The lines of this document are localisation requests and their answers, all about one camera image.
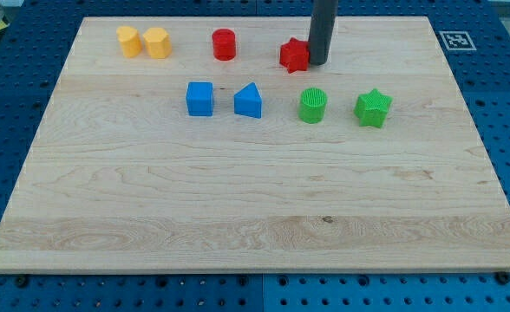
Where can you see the red star block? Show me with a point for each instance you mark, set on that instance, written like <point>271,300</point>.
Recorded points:
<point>294,55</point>

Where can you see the blue triangle block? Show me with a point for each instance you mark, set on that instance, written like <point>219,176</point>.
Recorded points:
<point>248,101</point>

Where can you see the green cylinder block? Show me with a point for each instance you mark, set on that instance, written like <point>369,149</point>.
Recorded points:
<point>312,105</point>

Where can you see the blue cube block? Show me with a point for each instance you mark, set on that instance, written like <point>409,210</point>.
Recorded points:
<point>199,98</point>

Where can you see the wooden board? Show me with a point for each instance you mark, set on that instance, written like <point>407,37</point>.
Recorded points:
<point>121,179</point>

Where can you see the red cylinder block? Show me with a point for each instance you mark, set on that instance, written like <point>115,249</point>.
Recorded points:
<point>224,44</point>

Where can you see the green star block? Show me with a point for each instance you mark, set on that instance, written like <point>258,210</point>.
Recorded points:
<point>372,108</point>

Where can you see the yellow hexagon block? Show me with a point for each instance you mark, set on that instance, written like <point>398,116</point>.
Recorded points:
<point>158,43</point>

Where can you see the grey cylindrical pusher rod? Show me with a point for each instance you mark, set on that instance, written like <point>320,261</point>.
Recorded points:
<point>323,17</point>

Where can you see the yellow heart block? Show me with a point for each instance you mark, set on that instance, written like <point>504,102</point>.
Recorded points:
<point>129,40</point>

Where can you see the white fiducial marker tag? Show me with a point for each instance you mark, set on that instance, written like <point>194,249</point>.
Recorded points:
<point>455,40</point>

